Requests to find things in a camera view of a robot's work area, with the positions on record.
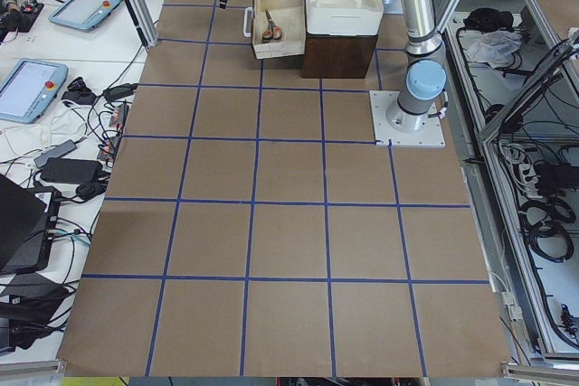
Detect wooden drawer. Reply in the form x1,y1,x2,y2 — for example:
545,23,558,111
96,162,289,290
251,0,306,60

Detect orange grey scissors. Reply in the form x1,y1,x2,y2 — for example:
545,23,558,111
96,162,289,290
261,10,283,42

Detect white plastic tray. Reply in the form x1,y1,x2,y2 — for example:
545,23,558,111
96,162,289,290
305,0,384,36

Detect dark wooden cabinet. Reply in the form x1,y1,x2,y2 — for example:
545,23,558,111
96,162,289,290
301,33,378,79

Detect blue teach pendant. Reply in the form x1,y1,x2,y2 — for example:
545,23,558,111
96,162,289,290
49,0,123,32
1,58,69,124

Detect black power adapter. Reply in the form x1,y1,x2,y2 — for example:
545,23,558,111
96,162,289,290
40,158,103,184

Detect black laptop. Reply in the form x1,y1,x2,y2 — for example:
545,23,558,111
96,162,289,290
1,175,62,275

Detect white drawer handle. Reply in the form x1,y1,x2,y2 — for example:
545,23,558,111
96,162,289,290
242,6,253,38

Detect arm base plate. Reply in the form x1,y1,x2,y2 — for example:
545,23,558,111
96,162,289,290
369,90,446,148

